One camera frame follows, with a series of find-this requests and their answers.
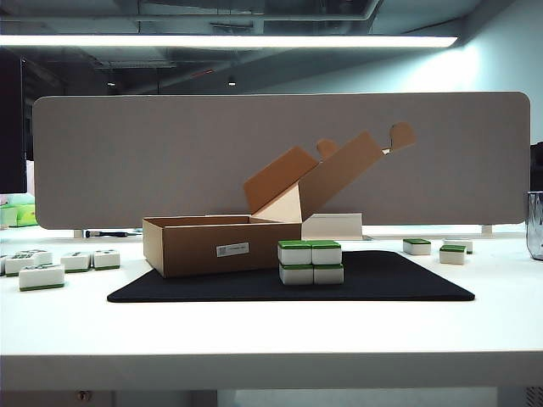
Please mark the black rectangular mat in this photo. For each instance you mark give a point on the black rectangular mat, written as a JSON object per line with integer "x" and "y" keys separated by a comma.
{"x": 382, "y": 280}

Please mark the clear glass container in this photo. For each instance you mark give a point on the clear glass container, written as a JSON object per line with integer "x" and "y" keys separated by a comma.
{"x": 535, "y": 229}

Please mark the round ceiling spot light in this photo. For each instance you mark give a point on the round ceiling spot light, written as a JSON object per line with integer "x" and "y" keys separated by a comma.
{"x": 232, "y": 83}
{"x": 111, "y": 84}

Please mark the metal desk lock cylinder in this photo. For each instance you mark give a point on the metal desk lock cylinder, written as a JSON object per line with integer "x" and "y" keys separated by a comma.
{"x": 84, "y": 395}

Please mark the black computer monitor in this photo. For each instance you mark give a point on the black computer monitor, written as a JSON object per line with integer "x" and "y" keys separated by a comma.
{"x": 12, "y": 127}

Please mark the black marker pen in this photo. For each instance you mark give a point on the black marker pen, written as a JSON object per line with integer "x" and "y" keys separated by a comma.
{"x": 110, "y": 233}

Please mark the grey fabric desk divider panel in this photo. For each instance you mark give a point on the grey fabric desk divider panel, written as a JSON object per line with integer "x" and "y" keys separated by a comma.
{"x": 127, "y": 169}

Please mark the brown cardboard box with lid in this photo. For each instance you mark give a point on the brown cardboard box with lid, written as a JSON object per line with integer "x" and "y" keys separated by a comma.
{"x": 191, "y": 250}

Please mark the black office chair back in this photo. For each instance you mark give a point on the black office chair back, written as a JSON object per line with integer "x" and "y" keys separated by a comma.
{"x": 537, "y": 169}

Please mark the green packaged item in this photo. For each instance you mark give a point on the green packaged item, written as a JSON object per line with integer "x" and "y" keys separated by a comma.
{"x": 19, "y": 215}

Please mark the white green mahjong tile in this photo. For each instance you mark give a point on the white green mahjong tile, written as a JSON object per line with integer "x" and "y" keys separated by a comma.
{"x": 295, "y": 254}
{"x": 1, "y": 265}
{"x": 41, "y": 279}
{"x": 76, "y": 262}
{"x": 453, "y": 255}
{"x": 326, "y": 253}
{"x": 42, "y": 255}
{"x": 464, "y": 243}
{"x": 106, "y": 260}
{"x": 417, "y": 248}
{"x": 17, "y": 266}
{"x": 296, "y": 275}
{"x": 328, "y": 274}

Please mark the long ceiling light strip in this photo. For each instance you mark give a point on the long ceiling light strip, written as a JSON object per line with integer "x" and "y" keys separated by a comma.
{"x": 212, "y": 41}

